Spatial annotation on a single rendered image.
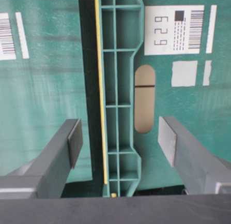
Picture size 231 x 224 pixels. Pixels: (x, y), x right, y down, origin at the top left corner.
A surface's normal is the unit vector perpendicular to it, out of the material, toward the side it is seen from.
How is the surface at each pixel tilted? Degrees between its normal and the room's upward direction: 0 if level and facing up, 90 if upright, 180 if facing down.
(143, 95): 90
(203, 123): 97
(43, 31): 94
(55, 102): 97
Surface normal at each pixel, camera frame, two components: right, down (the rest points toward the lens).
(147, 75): 0.01, 0.31
